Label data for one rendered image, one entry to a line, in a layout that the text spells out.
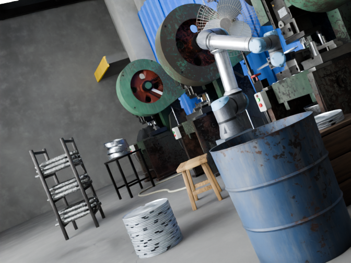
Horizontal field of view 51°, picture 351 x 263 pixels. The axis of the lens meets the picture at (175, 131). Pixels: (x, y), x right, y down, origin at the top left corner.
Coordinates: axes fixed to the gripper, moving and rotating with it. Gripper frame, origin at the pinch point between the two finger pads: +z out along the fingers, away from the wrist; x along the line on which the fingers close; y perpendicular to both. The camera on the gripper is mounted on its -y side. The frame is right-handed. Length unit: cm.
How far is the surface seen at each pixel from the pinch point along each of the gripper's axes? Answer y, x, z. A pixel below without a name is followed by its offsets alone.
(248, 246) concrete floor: 46, 72, -83
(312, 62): -18.0, 9.5, 8.0
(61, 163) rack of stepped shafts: 224, 10, 84
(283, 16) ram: -14.1, -25.4, 25.5
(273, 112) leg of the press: 15.6, 32.6, 26.0
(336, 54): -33.1, 10.6, 9.3
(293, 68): -7.2, 9.0, 17.1
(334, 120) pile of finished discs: -10, 36, -59
